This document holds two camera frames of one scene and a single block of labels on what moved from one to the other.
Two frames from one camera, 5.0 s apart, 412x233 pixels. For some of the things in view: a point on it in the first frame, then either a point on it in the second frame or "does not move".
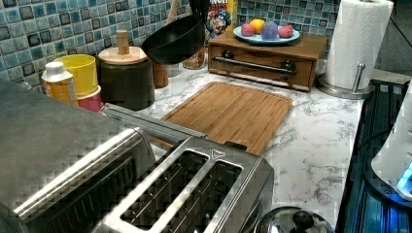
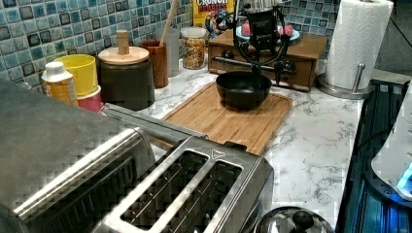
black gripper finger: [200, 8] → [261, 37]
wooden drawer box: [287, 64] does not move
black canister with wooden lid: [125, 75] does not move
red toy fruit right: [286, 31] does not move
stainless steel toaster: [203, 185] does not move
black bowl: [175, 40] → [243, 89]
